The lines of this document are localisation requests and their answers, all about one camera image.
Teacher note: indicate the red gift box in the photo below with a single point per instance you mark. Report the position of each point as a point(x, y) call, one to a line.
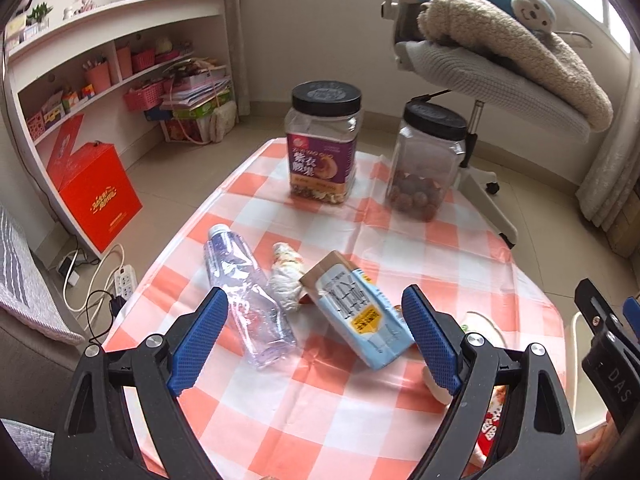
point(93, 185)

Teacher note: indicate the cashew jar purple label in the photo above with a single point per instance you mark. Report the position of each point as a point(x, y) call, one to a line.
point(321, 129)

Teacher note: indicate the pink basket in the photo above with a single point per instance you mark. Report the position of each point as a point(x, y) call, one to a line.
point(145, 97)

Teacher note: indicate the person's hand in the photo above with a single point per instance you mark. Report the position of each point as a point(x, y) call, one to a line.
point(594, 451)

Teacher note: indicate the clear jar brown fruits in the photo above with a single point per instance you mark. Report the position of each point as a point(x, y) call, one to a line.
point(429, 149)

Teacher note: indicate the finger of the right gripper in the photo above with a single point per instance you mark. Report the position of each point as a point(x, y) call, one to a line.
point(631, 311)
point(600, 316)

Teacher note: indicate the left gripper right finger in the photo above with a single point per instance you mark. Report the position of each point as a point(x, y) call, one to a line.
point(536, 439)

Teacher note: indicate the red white noodle cup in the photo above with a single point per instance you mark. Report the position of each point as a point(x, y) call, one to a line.
point(484, 427)

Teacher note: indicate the light blue milk carton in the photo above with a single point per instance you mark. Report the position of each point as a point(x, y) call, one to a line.
point(357, 310)

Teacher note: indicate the grey office chair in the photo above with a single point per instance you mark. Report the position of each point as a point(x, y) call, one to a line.
point(459, 70)

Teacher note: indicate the beige right curtain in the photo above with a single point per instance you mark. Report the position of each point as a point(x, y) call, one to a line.
point(615, 170)

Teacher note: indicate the beige fleece blanket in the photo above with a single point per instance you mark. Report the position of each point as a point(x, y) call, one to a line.
point(547, 60)

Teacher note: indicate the grey sofa armrest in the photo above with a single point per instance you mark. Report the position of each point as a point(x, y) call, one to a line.
point(39, 352)

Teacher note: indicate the white tissue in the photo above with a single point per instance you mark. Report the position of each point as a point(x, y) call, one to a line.
point(286, 271)

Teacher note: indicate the white power strip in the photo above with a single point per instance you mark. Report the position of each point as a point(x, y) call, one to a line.
point(125, 282)

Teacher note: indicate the checkered orange white tablecloth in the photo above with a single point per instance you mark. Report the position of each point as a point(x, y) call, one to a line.
point(320, 412)

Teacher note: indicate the white trash bin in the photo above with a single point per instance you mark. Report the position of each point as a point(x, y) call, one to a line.
point(587, 408)

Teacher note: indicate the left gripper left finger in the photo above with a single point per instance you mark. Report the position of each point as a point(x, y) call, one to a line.
point(95, 437)

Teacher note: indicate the white bookshelf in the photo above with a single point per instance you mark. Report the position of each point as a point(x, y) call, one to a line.
point(69, 57)

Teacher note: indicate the crushed clear plastic bottle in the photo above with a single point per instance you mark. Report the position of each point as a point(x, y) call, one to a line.
point(266, 334)

